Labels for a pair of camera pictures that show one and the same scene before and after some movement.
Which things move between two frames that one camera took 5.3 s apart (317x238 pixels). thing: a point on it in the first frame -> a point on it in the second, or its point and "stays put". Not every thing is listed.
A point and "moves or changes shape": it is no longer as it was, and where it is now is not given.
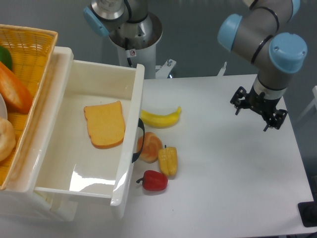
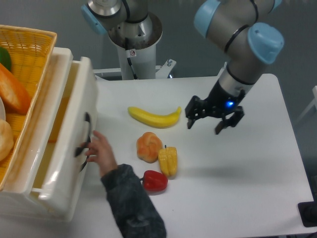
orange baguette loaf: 17,99 stays put
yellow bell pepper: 168,158 stays put
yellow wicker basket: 31,51 stays put
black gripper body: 257,102 -> 219,103
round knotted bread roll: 152,144 stays put
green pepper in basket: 5,57 stays put
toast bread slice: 106,124 -> 58,121
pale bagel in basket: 7,140 stays put
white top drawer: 88,131 moves or changes shape
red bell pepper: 153,180 stays put
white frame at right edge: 313,102 stays put
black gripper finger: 237,111 -> 190,122
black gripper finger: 266,127 -> 221,125
